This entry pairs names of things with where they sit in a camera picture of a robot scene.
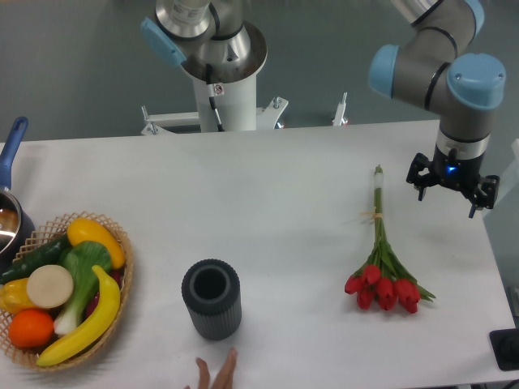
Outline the red vegetable in basket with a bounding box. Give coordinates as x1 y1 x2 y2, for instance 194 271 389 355
84 270 123 319

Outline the green cucumber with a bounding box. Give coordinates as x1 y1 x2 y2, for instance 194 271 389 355
1 235 71 285

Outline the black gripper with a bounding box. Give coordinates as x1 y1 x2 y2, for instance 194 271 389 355
406 146 500 219

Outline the woven wicker basket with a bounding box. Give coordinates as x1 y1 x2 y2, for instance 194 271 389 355
1 212 134 372

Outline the orange fruit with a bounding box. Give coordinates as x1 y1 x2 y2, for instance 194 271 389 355
8 309 54 348

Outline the yellow banana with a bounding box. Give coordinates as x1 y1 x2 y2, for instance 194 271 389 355
36 265 121 367

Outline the red tulip bouquet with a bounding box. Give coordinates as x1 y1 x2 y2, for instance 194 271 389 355
344 165 435 314

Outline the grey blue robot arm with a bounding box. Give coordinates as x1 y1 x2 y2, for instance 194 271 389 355
140 1 506 212

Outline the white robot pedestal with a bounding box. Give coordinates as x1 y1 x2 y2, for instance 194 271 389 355
182 21 268 132

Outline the dark grey ribbed vase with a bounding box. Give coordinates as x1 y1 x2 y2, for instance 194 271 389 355
181 259 242 340

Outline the black device at edge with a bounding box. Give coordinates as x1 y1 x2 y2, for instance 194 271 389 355
489 328 519 371

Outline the blue handled saucepan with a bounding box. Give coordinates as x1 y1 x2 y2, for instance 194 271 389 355
1 117 35 273

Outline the white table clamp bracket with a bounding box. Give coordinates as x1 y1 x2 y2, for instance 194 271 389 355
140 96 289 135

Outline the green bok choy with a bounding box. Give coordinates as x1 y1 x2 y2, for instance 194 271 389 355
54 241 112 337

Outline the beige round disc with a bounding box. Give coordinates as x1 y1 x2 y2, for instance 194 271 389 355
26 265 74 309

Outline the black cable on pedestal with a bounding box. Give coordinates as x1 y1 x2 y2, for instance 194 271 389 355
204 62 225 133

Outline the person's hand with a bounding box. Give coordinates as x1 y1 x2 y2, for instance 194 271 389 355
195 347 238 389

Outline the yellow bell pepper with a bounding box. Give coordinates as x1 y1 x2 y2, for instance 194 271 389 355
0 278 37 314

